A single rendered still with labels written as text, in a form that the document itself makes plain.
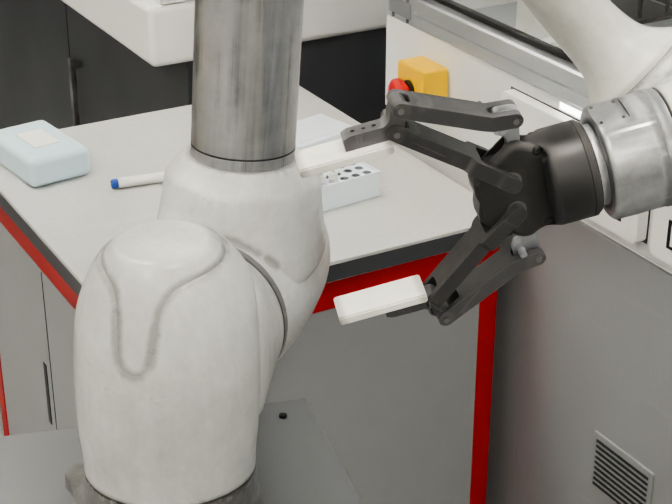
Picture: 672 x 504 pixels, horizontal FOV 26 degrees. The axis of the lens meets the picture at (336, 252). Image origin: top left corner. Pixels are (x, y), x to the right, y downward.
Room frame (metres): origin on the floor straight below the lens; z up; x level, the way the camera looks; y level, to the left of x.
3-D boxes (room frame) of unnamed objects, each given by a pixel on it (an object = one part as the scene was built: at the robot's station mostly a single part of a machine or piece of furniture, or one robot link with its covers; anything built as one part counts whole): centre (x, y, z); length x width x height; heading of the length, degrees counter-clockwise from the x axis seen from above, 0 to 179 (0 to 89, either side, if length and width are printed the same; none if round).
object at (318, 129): (2.08, 0.04, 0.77); 0.13 x 0.09 x 0.02; 132
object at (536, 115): (1.72, -0.30, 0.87); 0.29 x 0.02 x 0.11; 29
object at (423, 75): (2.00, -0.12, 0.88); 0.07 x 0.05 x 0.07; 29
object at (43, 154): (1.98, 0.44, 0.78); 0.15 x 0.10 x 0.04; 36
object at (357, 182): (1.87, 0.01, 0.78); 0.12 x 0.08 x 0.04; 125
